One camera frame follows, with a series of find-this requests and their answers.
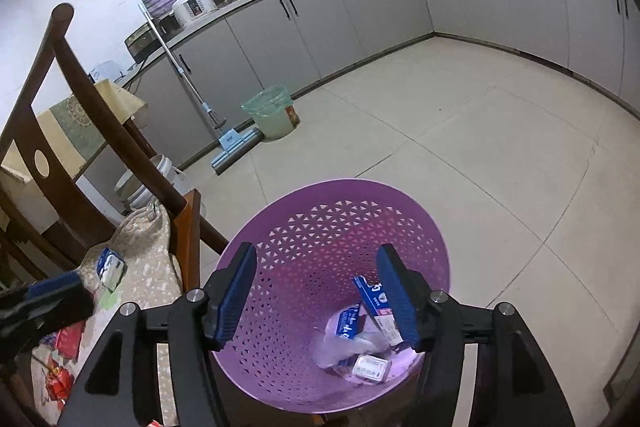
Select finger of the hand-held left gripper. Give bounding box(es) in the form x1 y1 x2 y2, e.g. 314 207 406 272
0 271 96 348

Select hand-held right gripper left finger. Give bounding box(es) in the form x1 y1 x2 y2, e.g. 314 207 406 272
57 242 258 427

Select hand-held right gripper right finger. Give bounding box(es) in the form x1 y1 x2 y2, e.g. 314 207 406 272
376 243 576 427

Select blue and white box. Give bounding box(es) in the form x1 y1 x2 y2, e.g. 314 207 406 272
352 276 403 343

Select plain red box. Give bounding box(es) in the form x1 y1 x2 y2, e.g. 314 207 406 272
54 321 86 360

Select red box with gold print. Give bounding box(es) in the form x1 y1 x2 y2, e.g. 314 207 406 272
42 364 76 400

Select purple perforated plastic basket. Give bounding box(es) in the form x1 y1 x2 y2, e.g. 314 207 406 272
209 178 451 414

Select green trash bin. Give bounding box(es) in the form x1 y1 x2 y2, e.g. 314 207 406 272
241 85 301 141

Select small blue packet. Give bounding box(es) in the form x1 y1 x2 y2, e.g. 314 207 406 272
336 304 366 342

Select blue and white carton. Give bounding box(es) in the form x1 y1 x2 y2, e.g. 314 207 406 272
95 248 127 293

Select small white box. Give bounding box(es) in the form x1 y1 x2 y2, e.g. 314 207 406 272
351 354 390 383

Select white plastic bag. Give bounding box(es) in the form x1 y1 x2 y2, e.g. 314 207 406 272
314 302 396 370

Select dark wooden chair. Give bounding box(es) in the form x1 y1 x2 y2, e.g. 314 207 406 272
0 3 231 427

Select beige patterned chair cushion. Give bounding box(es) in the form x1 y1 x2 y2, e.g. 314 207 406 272
30 199 183 427

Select white plastic bucket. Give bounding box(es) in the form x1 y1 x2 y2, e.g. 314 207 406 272
115 153 193 212

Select table with yellow tablecloth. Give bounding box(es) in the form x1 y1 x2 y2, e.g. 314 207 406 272
0 79 149 233

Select black countertop oven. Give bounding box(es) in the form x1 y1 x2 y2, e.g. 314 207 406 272
125 23 166 62

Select white rice cooker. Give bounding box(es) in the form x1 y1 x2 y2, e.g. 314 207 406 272
172 0 218 29

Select grey kitchen cabinets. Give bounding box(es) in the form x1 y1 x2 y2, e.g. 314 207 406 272
117 0 640 168

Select flat mop with metal handle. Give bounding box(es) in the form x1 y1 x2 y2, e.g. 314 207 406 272
138 3 263 175

